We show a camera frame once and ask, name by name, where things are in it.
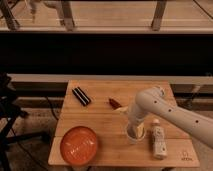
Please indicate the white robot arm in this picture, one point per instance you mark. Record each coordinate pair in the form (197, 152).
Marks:
(151, 101)

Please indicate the white plastic bottle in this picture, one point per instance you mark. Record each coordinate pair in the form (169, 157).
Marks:
(158, 139)

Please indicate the black rectangular box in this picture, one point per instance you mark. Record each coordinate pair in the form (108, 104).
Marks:
(81, 96)

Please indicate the black tripod stand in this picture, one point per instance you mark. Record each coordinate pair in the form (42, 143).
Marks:
(11, 112)

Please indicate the wooden table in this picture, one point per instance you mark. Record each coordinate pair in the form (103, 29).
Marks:
(114, 147)

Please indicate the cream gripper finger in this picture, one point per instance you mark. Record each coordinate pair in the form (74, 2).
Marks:
(122, 110)
(139, 130)

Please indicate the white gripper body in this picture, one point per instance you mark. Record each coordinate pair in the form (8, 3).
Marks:
(136, 114)

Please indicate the red chili pepper toy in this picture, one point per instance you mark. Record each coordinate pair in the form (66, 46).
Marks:
(114, 104)

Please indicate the orange plate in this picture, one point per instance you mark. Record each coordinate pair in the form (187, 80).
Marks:
(79, 146)

